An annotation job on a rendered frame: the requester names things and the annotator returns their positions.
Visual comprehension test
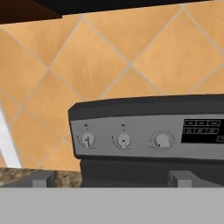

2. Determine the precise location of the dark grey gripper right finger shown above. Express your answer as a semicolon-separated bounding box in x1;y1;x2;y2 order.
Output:
168;170;224;188

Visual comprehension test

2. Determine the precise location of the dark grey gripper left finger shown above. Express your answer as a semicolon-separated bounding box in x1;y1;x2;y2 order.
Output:
0;170;57;188

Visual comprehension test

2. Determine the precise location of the silver ridged stove dial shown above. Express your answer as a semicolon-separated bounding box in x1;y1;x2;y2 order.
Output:
154;133;171;150

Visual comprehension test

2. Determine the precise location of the dark grey and silver stove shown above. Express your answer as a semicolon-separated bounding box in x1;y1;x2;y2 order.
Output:
67;93;224;188

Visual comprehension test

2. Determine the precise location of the silver stove knob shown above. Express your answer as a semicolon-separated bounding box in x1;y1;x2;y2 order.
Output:
116;132;132;149
80;132;96;148

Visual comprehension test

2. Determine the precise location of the white slanted panel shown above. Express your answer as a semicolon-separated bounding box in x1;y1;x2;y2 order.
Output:
0;102;23;169

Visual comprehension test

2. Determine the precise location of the black range hood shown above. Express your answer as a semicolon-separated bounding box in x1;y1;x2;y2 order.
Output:
31;0;217;16

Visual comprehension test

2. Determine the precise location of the dark brown wall cupboard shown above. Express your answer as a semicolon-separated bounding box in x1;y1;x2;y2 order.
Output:
0;0;63;25

